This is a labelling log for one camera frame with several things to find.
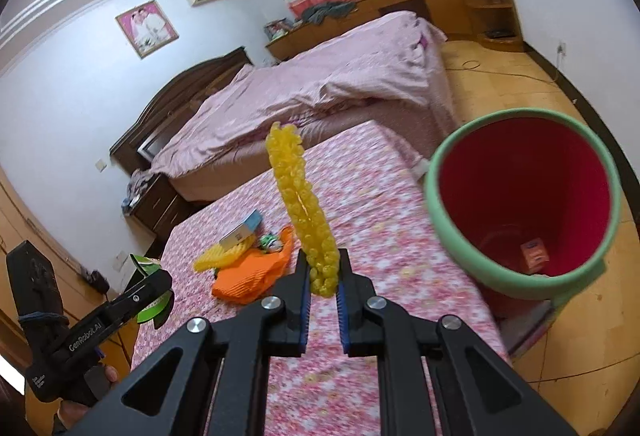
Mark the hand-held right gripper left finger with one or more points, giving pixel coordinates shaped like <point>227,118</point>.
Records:
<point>302,301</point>

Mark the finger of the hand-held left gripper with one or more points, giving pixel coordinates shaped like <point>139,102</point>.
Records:
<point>147,293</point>

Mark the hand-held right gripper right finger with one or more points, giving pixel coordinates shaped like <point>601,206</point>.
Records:
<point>343,311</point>

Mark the green plastic wrapper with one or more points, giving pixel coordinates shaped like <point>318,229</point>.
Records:
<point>150,316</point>

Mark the orange foam net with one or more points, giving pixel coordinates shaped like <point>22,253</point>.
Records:
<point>250,276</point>

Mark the green and white wrapper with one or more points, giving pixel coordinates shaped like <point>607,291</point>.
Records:
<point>270,242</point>

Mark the short yellow foam net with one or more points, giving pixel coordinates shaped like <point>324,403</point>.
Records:
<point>220,258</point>

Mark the blue and white box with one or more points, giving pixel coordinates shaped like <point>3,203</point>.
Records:
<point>242,230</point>

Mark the long yellow foam net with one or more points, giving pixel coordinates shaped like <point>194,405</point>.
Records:
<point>300,196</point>

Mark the red bucket with green rim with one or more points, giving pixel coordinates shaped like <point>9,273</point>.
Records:
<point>525,176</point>

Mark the person's left hand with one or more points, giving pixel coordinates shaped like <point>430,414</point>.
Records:
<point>72,418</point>

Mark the dark wooden nightstand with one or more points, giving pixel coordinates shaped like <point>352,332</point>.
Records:
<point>162,206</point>

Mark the clothes on nightstand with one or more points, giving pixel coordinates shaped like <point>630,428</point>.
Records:
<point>137,188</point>

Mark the pink floral table cloth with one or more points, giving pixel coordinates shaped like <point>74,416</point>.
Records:
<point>380,196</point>

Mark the dark wooden headboard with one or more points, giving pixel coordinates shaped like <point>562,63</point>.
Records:
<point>165,101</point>

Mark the small orange packet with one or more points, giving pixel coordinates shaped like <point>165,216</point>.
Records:
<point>534,256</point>

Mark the bed with pink blanket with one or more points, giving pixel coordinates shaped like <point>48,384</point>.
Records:
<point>320,76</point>

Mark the stack of books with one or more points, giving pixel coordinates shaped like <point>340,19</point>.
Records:
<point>277,28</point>

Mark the grey clothes pile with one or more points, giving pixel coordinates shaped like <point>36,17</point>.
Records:
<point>325,11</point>

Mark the black device on shelf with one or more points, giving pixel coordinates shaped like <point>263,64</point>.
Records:
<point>496,34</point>

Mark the white wall switch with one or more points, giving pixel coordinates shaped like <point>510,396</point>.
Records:
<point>102,165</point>

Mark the framed wall photo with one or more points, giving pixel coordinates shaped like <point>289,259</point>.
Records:
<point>146,28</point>

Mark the white wall socket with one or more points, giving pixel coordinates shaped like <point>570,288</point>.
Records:
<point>562,49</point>

